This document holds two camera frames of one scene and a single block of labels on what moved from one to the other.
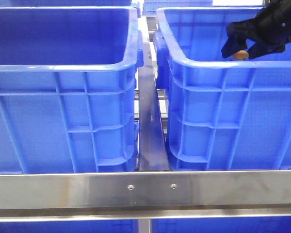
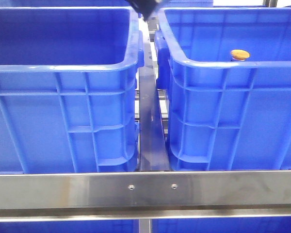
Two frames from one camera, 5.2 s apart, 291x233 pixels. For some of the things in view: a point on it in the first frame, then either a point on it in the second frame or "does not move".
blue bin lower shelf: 234,226 does not move
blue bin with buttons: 224,114 does not move
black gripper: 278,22 to 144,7
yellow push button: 241,55 does not move
